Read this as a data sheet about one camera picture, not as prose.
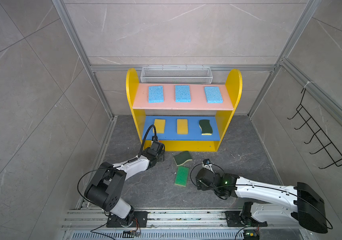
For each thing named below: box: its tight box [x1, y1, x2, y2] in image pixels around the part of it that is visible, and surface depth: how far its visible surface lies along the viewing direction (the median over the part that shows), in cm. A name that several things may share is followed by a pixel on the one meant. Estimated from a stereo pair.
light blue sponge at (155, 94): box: [148, 85, 164, 103], surface depth 74 cm
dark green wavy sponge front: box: [199, 119, 213, 136], surface depth 95 cm
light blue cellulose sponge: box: [204, 86, 224, 104], surface depth 74 cm
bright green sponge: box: [174, 165, 190, 187], surface depth 88 cm
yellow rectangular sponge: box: [177, 119, 189, 135], surface depth 95 cm
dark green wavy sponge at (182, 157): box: [173, 151, 193, 167], surface depth 97 cm
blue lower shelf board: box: [142, 116, 220, 141], surface depth 94 cm
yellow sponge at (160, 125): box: [154, 119, 166, 134], surface depth 96 cm
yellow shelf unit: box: [126, 68, 243, 152], surface depth 77 cm
